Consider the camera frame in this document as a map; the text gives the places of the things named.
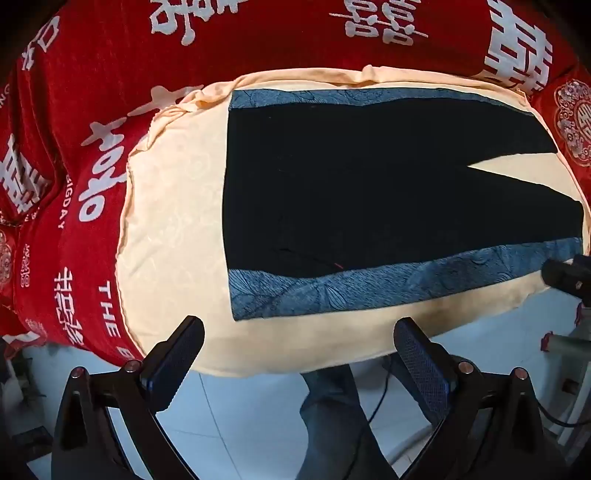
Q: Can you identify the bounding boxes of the grey metal frame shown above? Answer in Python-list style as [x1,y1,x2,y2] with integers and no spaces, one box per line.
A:
[542,330,591,357]

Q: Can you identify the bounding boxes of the cream cushion cover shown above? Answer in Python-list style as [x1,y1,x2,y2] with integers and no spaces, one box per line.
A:
[115,65,591,378]

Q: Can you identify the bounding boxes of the red printed blanket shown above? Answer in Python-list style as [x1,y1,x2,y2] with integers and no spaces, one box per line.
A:
[0,0,591,367]

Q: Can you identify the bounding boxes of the black cable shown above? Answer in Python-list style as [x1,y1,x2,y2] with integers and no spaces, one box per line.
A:
[367,355,394,428]

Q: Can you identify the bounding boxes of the black pants with blue bands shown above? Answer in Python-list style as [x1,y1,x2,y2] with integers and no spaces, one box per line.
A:
[222,88,583,321]

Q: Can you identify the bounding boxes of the person's leg in jeans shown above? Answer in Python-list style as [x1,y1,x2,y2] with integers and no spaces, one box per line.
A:
[295,364,399,480]

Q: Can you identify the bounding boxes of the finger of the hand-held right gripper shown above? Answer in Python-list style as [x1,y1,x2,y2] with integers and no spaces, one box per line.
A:
[541,258,577,289]

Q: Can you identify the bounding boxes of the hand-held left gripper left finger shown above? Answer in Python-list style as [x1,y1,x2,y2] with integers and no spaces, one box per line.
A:
[51,315,205,480]

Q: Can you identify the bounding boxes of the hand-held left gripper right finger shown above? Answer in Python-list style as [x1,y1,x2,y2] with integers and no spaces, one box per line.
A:
[392,318,571,480]

